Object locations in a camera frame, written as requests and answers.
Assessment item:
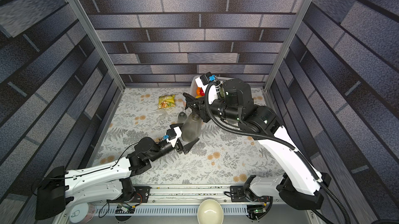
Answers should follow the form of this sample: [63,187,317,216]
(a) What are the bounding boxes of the grey translucent spray bottle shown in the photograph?
[177,111,188,124]
[181,114,202,142]

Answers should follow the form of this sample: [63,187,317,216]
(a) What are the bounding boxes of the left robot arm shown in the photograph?
[35,137,197,220]

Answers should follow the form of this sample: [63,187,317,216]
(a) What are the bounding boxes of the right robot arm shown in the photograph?
[183,73,331,211]

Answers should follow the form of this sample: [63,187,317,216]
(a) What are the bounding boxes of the white plastic basket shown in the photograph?
[190,75,232,96]

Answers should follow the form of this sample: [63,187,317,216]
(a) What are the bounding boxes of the yellow snack bag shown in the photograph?
[158,95,176,110]

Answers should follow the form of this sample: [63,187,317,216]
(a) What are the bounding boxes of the cream ceramic bowl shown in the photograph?
[197,199,224,224]

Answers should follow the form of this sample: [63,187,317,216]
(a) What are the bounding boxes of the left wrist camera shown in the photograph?
[162,124,183,148]

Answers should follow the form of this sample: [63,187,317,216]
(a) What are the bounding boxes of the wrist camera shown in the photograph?
[194,72,221,104]
[162,124,183,148]

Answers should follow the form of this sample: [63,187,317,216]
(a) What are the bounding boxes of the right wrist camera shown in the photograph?
[194,72,221,104]

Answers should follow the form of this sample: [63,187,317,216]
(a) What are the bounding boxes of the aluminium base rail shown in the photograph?
[62,184,315,217]

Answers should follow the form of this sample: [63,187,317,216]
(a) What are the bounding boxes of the right aluminium frame post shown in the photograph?
[264,0,312,93]

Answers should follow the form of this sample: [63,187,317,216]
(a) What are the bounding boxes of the aluminium frame post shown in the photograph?
[264,0,312,93]
[67,0,126,92]

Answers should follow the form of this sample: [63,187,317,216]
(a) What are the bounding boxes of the left aluminium frame post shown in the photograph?
[67,0,126,92]

